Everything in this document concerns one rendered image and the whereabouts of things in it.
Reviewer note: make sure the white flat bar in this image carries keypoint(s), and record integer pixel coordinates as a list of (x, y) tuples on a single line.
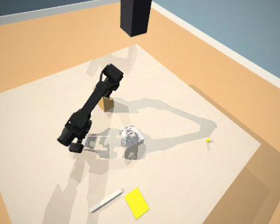
[(105, 200)]

